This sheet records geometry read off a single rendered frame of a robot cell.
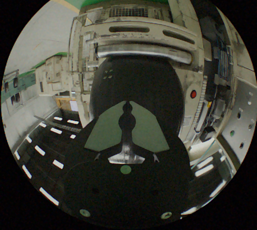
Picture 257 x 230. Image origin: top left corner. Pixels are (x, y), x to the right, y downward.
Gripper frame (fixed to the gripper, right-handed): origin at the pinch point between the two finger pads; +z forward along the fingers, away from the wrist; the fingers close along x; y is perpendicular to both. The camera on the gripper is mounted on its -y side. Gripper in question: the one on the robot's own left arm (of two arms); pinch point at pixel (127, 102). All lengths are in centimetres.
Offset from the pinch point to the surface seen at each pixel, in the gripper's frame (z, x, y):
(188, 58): 18.3, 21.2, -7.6
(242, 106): -1, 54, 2
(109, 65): 16.2, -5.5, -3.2
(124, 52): 18.5, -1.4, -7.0
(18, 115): 176, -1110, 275
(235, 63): 9, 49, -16
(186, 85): 24.6, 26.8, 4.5
